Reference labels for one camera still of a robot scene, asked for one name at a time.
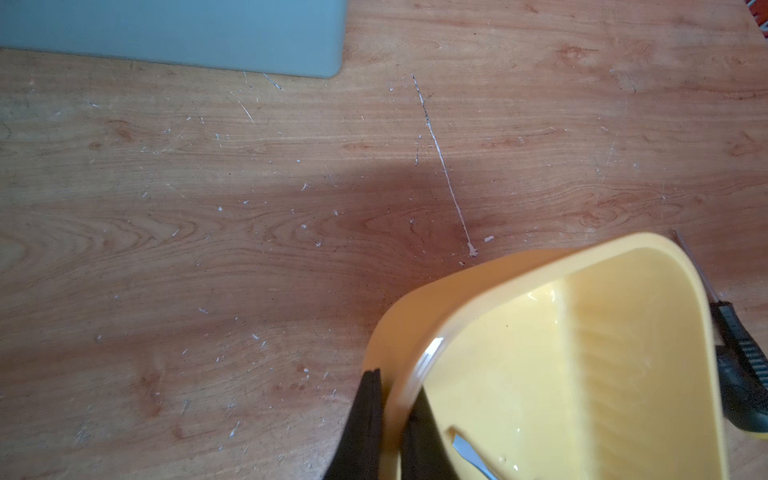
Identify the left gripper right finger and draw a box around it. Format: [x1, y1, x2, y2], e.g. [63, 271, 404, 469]
[400, 389, 458, 480]

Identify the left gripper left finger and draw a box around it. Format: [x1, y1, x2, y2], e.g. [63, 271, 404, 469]
[323, 369, 383, 480]

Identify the yellow plastic tray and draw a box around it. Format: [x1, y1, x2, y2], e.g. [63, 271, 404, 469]
[363, 233, 728, 479]

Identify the black yellow screwdriver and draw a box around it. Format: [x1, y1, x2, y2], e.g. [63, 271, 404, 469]
[693, 262, 767, 440]

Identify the grey lidded storage box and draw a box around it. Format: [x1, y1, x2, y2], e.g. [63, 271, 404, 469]
[1, 0, 347, 78]

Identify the orange handled screwdriver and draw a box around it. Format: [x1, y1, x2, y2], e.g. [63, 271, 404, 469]
[452, 433, 498, 480]

